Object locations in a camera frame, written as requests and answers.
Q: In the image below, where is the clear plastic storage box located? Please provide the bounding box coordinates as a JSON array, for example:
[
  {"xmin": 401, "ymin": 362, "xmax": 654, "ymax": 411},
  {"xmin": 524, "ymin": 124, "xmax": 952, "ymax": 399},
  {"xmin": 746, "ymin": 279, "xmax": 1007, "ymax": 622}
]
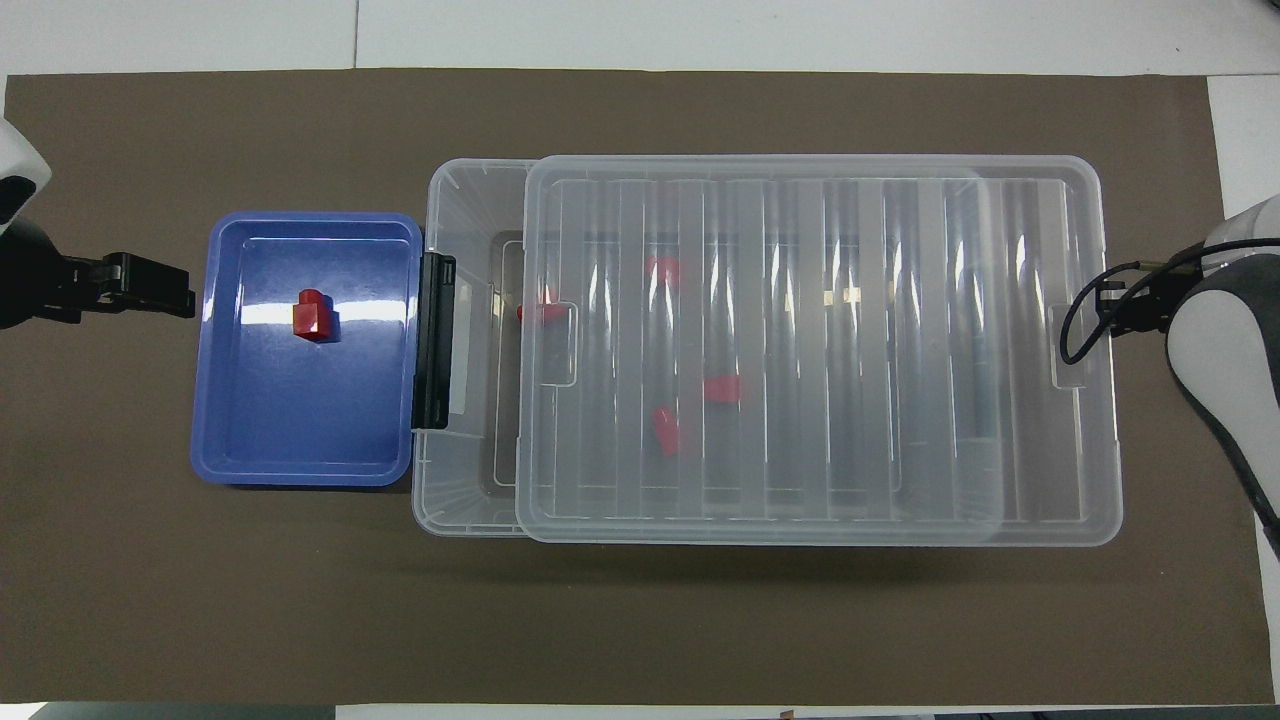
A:
[{"xmin": 412, "ymin": 157, "xmax": 1009, "ymax": 541}]

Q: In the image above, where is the clear ribbed plastic lid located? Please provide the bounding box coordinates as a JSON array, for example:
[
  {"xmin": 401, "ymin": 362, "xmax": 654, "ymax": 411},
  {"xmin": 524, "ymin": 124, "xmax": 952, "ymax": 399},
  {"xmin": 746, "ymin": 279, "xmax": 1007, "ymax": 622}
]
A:
[{"xmin": 515, "ymin": 153, "xmax": 1123, "ymax": 548}]

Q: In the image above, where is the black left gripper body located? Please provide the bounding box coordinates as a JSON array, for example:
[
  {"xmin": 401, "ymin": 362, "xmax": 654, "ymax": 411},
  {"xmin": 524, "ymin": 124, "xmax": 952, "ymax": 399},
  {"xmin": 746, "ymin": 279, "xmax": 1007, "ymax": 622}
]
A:
[{"xmin": 0, "ymin": 218, "xmax": 63, "ymax": 329}]

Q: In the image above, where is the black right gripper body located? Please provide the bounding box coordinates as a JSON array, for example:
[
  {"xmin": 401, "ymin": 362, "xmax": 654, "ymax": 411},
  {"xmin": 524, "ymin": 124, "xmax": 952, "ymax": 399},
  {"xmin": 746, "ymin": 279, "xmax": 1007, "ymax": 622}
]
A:
[{"xmin": 1160, "ymin": 250, "xmax": 1211, "ymax": 301}]

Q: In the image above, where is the brown table mat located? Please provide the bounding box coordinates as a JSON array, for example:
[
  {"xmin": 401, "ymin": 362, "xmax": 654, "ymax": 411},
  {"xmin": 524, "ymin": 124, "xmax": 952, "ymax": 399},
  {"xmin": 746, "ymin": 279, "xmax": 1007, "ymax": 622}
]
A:
[{"xmin": 0, "ymin": 68, "xmax": 1276, "ymax": 706}]

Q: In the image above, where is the black box latch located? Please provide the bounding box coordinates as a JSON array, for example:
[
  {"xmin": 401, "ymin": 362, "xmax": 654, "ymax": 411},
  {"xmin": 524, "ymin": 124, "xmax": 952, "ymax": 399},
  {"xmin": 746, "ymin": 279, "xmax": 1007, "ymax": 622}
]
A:
[{"xmin": 412, "ymin": 252, "xmax": 458, "ymax": 433}]

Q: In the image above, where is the blue plastic tray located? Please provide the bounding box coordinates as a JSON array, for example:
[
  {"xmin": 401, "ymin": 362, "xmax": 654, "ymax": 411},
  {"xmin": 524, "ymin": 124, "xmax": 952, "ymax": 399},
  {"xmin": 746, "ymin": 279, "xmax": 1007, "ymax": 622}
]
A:
[{"xmin": 190, "ymin": 211, "xmax": 423, "ymax": 488}]

